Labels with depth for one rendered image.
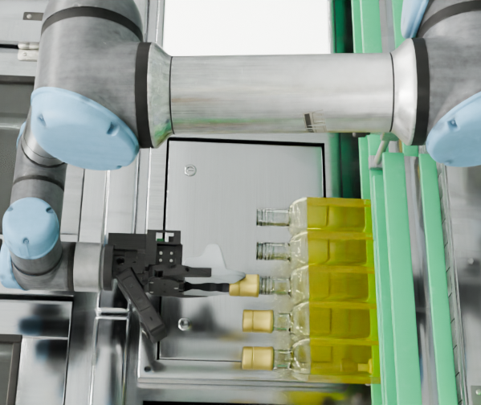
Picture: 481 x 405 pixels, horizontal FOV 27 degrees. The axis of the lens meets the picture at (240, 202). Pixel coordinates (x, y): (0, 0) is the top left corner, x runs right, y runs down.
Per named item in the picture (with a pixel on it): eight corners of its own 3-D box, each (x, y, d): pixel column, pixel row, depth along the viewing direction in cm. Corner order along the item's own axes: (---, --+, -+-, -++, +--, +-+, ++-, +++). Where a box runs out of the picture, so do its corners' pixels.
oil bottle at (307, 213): (414, 215, 164) (284, 210, 163) (422, 199, 159) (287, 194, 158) (417, 247, 162) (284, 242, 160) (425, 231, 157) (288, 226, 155)
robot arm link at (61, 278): (-6, 276, 146) (2, 297, 154) (71, 278, 147) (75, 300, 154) (1, 227, 150) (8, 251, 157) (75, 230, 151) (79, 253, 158)
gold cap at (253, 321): (272, 304, 152) (242, 304, 151) (273, 321, 149) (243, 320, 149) (270, 322, 154) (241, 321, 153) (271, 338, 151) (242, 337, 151)
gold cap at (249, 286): (257, 279, 156) (229, 278, 156) (258, 270, 153) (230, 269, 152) (257, 300, 154) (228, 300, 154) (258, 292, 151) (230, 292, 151)
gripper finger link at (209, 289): (243, 257, 158) (185, 251, 156) (243, 292, 155) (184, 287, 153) (239, 264, 160) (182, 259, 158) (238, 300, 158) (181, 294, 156)
